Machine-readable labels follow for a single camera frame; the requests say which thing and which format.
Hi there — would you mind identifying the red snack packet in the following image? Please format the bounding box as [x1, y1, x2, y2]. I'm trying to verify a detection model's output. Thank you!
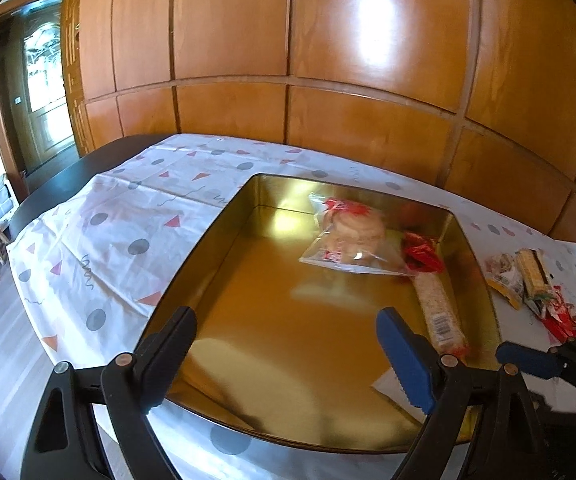
[542, 285, 576, 344]

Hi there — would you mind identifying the cracker sandwich packet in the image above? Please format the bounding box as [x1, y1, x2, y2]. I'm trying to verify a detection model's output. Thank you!
[515, 248, 554, 300]

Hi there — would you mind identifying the long rice bar packet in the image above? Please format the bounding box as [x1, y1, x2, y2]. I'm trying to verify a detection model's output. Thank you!
[411, 273, 468, 358]

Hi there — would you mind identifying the yellow-edged clear snack packet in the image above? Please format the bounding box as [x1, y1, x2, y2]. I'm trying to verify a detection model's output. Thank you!
[484, 254, 524, 310]

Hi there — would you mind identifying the small white snack packet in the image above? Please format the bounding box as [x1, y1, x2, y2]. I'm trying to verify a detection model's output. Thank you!
[371, 368, 425, 424]

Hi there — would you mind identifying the red foil candy packet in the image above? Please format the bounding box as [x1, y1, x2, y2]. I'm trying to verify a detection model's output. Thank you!
[402, 232, 444, 273]

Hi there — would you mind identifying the round cake clear packet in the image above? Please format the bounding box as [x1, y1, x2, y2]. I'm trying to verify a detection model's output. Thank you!
[299, 193, 413, 276]

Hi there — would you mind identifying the patterned white tablecloth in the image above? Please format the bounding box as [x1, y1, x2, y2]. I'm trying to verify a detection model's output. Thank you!
[5, 132, 576, 480]

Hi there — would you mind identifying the gold tin box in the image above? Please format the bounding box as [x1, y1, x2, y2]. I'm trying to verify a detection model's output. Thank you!
[147, 174, 500, 454]

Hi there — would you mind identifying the wooden door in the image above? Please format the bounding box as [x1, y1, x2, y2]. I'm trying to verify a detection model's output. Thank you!
[0, 0, 79, 202]

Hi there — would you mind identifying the wooden wall cabinet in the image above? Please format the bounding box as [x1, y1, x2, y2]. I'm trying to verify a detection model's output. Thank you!
[61, 0, 576, 242]

